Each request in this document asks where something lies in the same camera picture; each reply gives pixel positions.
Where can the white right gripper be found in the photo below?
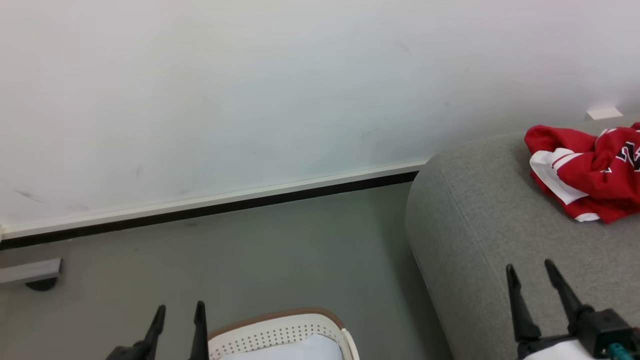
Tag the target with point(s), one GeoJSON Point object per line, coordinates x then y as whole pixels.
{"type": "Point", "coordinates": [555, 351]}

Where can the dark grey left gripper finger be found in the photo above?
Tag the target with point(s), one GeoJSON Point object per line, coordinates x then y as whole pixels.
{"type": "Point", "coordinates": [200, 335]}
{"type": "Point", "coordinates": [150, 335]}

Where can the red and white jersey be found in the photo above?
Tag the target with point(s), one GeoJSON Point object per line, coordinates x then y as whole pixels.
{"type": "Point", "coordinates": [595, 172]}

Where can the grey fabric sofa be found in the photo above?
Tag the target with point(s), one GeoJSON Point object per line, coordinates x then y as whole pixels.
{"type": "Point", "coordinates": [495, 220]}

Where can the white perforated laundry basket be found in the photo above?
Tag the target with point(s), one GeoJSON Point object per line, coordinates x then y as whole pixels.
{"type": "Point", "coordinates": [270, 332]}

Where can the white cloth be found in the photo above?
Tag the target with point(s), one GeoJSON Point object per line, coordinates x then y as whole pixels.
{"type": "Point", "coordinates": [295, 350]}

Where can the white and black baseboard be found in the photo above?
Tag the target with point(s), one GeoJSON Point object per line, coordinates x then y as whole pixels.
{"type": "Point", "coordinates": [210, 205]}

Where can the black round frame foot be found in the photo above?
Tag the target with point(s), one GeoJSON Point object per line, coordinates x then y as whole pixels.
{"type": "Point", "coordinates": [42, 285]}

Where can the small white wall plate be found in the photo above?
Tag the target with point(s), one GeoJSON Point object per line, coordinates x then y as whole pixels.
{"type": "Point", "coordinates": [604, 113]}

